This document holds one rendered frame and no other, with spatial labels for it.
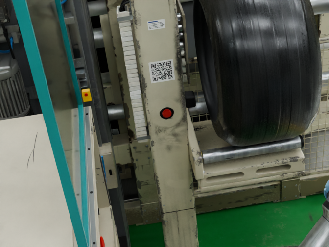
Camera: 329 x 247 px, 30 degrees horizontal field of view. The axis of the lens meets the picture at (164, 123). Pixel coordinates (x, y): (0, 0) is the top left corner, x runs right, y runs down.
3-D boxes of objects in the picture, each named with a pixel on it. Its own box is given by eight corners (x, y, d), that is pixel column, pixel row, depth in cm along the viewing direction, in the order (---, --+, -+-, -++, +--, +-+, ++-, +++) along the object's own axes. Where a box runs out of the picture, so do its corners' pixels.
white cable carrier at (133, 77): (137, 142, 205) (117, 13, 176) (136, 134, 209) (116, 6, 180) (151, 140, 205) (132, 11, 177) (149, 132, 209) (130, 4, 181)
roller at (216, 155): (200, 167, 204) (199, 158, 200) (198, 157, 207) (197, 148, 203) (303, 150, 205) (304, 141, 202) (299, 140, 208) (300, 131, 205)
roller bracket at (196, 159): (196, 181, 202) (194, 159, 196) (177, 112, 233) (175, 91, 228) (205, 180, 202) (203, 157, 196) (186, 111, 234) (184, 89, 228)
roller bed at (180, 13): (140, 91, 238) (130, 23, 221) (137, 72, 250) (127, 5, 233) (190, 84, 239) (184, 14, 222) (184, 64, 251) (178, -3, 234)
